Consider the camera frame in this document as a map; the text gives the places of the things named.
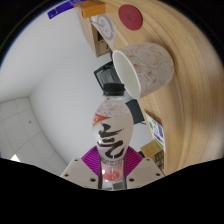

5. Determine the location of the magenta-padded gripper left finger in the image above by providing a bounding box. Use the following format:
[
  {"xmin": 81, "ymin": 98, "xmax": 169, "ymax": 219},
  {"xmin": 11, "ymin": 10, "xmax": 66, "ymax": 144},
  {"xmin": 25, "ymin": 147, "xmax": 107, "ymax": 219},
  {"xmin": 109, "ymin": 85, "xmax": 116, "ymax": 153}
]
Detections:
[{"xmin": 59, "ymin": 147, "xmax": 102, "ymax": 190}]

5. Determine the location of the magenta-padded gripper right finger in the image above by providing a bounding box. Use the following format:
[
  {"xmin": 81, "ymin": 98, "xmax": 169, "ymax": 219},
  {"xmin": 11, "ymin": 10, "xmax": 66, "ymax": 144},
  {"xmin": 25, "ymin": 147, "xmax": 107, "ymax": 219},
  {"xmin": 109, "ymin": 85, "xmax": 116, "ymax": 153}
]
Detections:
[{"xmin": 121, "ymin": 146, "xmax": 165, "ymax": 190}]

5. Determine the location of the pink drink bottle black cap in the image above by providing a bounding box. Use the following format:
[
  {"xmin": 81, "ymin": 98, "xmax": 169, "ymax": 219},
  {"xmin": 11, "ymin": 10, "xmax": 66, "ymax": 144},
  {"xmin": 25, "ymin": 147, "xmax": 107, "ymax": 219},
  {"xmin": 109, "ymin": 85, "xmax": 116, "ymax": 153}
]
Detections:
[{"xmin": 91, "ymin": 82, "xmax": 133, "ymax": 184}]

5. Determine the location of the brown carton with yellow print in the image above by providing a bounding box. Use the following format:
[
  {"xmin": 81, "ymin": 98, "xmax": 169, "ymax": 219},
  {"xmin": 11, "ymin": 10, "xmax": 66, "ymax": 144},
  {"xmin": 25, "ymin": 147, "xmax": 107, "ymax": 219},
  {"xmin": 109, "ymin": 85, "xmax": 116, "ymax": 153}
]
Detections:
[{"xmin": 154, "ymin": 151, "xmax": 166, "ymax": 171}]

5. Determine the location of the white green printed leaflet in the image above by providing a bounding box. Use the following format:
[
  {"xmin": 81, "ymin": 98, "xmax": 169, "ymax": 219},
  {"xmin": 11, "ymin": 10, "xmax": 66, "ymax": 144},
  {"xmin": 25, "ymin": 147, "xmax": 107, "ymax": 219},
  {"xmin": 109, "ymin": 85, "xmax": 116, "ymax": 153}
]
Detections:
[{"xmin": 143, "ymin": 111, "xmax": 167, "ymax": 153}]

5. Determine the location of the black mesh office chair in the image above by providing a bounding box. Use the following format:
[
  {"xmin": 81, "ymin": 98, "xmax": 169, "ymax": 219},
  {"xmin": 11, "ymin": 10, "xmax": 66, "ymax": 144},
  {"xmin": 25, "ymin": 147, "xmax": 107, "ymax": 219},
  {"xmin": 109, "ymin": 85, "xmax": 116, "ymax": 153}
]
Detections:
[{"xmin": 93, "ymin": 59, "xmax": 146, "ymax": 126}]

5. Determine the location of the white floral print mug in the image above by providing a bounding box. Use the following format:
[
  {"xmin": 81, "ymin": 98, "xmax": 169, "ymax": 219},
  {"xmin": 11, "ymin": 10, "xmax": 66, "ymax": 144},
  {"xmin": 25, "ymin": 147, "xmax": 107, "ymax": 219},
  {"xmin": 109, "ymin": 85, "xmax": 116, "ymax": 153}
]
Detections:
[{"xmin": 111, "ymin": 41, "xmax": 175, "ymax": 100}]

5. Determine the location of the flat round red coaster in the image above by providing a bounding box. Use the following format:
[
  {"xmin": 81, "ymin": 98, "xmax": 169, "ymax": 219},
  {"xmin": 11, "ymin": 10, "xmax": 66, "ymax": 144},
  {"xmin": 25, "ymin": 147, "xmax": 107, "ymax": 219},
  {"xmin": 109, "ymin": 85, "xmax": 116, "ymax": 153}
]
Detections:
[{"xmin": 117, "ymin": 3, "xmax": 144, "ymax": 32}]

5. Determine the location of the orange box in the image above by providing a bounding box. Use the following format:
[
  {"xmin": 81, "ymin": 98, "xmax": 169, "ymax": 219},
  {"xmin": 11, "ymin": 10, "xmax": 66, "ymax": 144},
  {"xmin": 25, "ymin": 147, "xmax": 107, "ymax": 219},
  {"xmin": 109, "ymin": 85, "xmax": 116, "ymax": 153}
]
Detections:
[{"xmin": 73, "ymin": 1, "xmax": 106, "ymax": 19}]

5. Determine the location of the purple box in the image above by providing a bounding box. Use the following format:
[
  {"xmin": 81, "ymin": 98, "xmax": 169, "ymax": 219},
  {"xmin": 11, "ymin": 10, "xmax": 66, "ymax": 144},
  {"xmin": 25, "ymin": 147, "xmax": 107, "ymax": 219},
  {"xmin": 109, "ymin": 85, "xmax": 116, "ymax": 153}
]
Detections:
[{"xmin": 47, "ymin": 0, "xmax": 81, "ymax": 20}]

